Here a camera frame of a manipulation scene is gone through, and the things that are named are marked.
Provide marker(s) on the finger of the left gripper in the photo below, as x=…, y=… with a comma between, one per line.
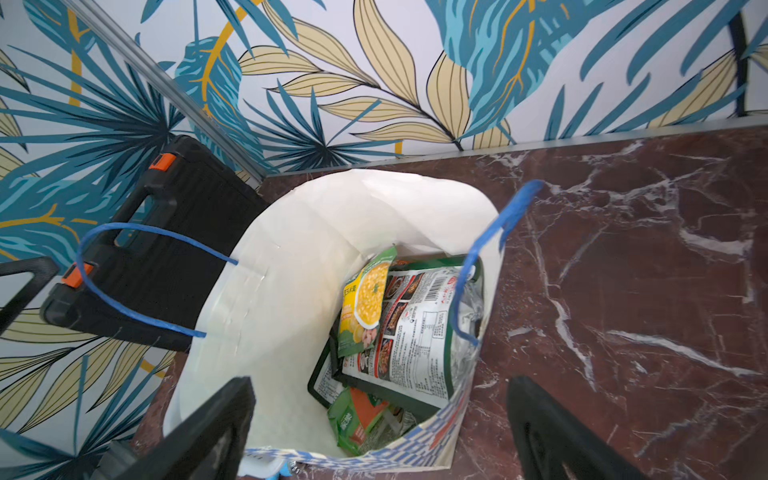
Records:
x=42, y=270

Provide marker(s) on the green white barcode packet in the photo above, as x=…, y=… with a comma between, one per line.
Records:
x=419, y=354

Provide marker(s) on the left corner aluminium post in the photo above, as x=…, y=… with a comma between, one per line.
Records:
x=109, y=30

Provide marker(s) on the green yellow corn soup packet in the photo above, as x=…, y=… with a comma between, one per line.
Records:
x=362, y=303

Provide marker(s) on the green orange soup packet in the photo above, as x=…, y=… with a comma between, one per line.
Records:
x=363, y=423

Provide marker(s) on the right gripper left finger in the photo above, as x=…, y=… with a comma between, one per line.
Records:
x=209, y=444

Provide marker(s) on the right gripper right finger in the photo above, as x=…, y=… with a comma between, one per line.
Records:
x=553, y=444

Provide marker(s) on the paper bag blue checkered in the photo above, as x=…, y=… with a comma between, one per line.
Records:
x=270, y=312

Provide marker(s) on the black tool case orange latches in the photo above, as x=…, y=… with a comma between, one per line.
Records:
x=188, y=191

